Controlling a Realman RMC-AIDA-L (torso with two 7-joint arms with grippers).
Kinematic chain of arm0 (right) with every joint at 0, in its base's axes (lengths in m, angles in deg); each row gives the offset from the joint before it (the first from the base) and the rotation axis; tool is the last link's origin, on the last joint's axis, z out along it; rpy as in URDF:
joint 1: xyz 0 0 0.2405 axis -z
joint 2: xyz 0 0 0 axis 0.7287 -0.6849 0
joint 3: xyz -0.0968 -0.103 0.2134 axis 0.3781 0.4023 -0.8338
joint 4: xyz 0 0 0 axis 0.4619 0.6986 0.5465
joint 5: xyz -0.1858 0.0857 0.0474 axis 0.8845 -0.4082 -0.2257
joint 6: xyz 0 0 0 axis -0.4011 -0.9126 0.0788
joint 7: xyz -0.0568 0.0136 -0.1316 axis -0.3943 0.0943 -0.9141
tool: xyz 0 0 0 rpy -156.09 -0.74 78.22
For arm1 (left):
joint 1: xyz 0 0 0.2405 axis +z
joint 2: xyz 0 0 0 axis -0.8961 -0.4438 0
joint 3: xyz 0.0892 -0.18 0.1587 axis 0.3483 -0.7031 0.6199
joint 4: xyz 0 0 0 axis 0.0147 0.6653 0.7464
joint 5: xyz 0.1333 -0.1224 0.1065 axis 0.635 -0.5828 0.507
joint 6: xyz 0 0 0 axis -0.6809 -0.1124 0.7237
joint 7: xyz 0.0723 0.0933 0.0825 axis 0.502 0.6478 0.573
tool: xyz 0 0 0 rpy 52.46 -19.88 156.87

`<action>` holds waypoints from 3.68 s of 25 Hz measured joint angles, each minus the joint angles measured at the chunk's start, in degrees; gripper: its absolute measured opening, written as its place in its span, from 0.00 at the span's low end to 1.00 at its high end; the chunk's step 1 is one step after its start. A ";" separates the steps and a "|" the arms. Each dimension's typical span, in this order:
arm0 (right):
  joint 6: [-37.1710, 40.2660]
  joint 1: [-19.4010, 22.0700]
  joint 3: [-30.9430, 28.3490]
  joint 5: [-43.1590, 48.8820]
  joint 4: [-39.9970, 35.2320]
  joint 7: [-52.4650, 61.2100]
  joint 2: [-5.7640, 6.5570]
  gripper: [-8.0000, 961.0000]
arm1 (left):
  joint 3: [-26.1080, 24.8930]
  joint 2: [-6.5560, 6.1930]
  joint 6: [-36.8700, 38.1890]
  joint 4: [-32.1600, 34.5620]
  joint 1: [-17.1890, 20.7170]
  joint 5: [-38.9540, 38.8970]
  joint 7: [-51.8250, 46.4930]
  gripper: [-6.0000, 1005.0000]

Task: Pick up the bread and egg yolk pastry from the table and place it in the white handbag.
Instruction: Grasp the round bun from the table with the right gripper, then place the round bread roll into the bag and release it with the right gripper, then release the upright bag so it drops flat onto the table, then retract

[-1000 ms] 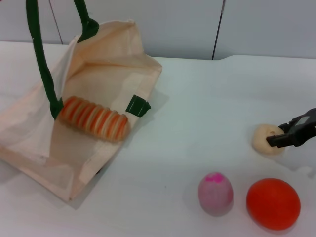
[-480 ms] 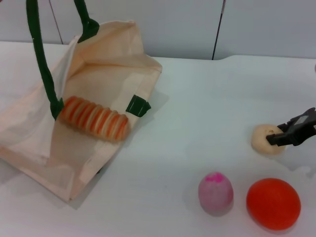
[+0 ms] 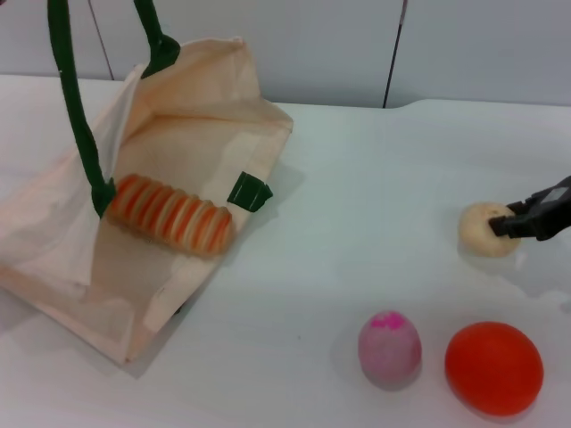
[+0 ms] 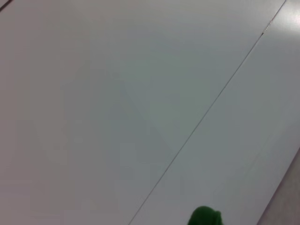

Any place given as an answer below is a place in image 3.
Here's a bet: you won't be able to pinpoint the round beige egg yolk pastry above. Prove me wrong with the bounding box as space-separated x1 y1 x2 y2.
458 201 524 259

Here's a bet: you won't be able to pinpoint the cream tote bag green handles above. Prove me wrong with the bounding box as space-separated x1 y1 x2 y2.
0 0 295 367

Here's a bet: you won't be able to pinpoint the orange striped bread loaf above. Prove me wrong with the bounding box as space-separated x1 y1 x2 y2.
105 173 235 258

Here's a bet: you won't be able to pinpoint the pink egg shaped toy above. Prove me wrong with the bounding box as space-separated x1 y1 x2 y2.
357 310 423 392

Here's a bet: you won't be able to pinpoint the orange red ball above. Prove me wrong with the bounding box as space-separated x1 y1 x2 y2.
443 321 545 418

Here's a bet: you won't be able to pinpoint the thin black wall strip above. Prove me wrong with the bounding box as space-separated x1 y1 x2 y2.
382 0 409 110

